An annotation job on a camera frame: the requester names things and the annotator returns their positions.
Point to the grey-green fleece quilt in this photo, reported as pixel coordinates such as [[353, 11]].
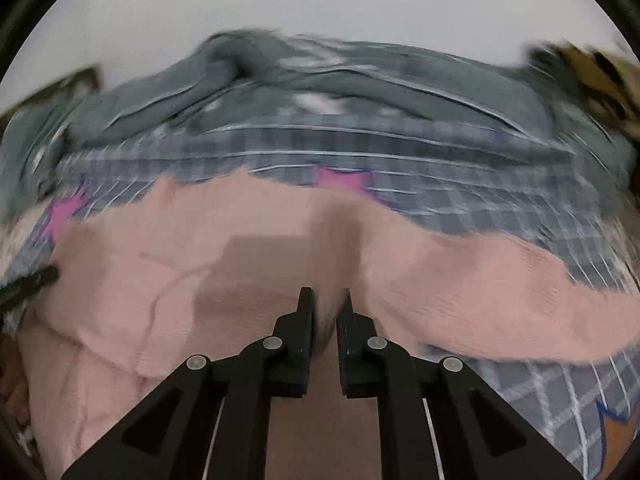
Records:
[[248, 73]]

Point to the brown patterned clothes pile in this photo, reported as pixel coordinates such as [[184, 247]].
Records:
[[604, 83]]

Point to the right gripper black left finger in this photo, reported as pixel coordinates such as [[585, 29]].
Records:
[[209, 419]]

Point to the person's left hand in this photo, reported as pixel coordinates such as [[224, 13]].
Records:
[[14, 385]]

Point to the grey checked star blanket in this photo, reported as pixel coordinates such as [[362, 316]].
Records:
[[446, 178]]

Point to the floral bed sheet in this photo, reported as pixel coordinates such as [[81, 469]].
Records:
[[21, 246]]

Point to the pink knit sweater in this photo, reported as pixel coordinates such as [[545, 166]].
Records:
[[207, 268]]

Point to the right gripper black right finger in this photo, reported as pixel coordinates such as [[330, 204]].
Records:
[[438, 420]]

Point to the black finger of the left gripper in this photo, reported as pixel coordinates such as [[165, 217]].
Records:
[[15, 293]]

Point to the dark wooden headboard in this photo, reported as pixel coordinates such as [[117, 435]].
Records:
[[87, 79]]

